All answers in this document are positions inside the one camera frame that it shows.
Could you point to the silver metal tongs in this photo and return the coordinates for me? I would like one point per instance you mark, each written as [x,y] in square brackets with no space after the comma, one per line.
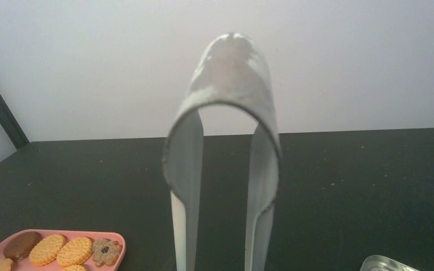
[222,161]

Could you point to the flower cookie with dark centre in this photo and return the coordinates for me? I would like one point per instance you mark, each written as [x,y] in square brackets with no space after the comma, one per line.
[106,252]

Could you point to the round orange cookie top right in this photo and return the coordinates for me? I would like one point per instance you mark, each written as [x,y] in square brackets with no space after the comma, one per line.
[76,251]

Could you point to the round orange cookie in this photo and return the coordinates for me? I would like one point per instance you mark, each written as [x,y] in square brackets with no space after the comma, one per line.
[45,252]
[76,251]

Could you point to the silver tin lid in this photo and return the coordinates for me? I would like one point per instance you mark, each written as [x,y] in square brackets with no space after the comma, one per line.
[382,263]

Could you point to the dark chocolate round cookie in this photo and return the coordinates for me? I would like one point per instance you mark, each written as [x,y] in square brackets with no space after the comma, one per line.
[20,247]

